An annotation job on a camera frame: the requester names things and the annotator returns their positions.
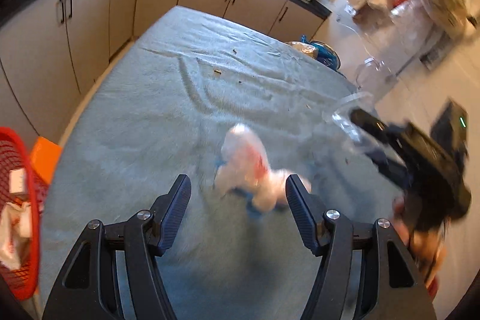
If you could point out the lower kitchen cabinets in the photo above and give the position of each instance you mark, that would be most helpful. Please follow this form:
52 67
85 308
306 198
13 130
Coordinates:
53 51

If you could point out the glass pitcher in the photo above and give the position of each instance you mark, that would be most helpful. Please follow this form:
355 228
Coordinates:
374 77

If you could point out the white red plastic bag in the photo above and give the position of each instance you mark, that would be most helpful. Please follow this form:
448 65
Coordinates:
246 167

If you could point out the right hand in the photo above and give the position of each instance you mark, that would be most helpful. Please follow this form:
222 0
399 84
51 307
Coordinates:
426 247

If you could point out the orange stool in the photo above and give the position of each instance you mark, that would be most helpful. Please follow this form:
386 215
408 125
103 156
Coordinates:
44 157

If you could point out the blue bag behind table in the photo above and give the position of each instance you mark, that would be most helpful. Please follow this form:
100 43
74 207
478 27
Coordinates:
317 50

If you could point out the white red snack bag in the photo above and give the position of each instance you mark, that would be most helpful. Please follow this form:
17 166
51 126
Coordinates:
15 234

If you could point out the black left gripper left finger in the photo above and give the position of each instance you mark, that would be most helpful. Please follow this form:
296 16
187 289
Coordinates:
87 285

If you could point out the red plastic basket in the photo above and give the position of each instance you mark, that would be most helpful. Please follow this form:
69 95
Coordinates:
22 194

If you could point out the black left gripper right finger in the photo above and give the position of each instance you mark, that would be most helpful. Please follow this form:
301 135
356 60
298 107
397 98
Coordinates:
365 270

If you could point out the blue table cloth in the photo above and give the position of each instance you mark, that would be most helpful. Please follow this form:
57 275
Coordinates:
164 110

